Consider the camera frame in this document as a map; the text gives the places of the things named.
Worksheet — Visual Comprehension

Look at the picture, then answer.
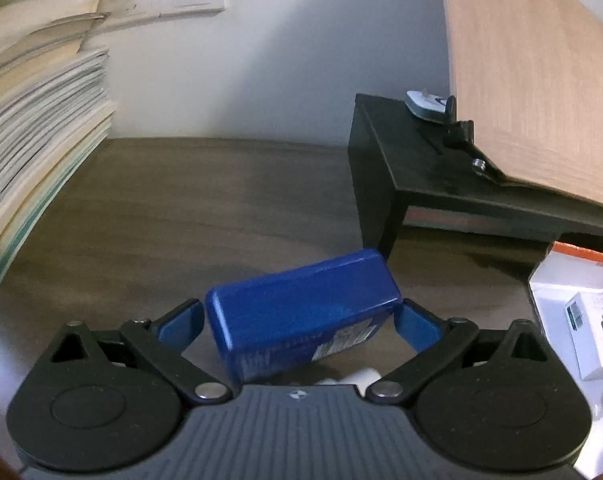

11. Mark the stack of books and papers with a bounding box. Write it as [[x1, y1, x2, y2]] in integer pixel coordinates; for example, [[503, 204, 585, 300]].
[[0, 0, 107, 61]]

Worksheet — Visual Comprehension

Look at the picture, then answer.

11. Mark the black metal board bracket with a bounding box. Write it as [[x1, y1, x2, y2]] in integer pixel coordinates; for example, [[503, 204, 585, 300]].
[[415, 94, 507, 186]]

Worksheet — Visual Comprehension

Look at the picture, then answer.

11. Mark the black monitor riser stand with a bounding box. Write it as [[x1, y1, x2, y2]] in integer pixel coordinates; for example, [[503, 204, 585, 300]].
[[348, 92, 603, 261]]

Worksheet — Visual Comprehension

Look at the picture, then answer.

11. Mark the white cardboard box orange rim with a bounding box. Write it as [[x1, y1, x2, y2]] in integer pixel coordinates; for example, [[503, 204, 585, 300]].
[[528, 241, 603, 480]]

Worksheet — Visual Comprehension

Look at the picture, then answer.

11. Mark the blue plastic box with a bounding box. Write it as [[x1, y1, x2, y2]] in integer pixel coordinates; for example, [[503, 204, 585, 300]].
[[205, 248, 403, 383]]

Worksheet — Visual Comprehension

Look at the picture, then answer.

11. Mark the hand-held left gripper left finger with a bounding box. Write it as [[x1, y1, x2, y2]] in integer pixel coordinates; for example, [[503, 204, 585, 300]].
[[52, 299, 235, 406]]

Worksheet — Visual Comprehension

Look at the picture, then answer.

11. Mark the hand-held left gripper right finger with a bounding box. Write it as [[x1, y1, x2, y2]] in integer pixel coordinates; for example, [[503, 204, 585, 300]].
[[365, 299, 549, 406]]

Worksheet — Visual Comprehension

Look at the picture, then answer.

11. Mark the small white device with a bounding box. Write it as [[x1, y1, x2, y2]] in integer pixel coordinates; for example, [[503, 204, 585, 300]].
[[405, 89, 455, 124]]

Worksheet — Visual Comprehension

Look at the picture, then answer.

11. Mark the white charger box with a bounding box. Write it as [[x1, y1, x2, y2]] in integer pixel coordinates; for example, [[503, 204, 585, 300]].
[[565, 290, 603, 382]]

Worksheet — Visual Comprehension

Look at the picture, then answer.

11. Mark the tilted wooden board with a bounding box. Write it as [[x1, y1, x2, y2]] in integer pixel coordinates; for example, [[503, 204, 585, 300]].
[[436, 0, 603, 211]]

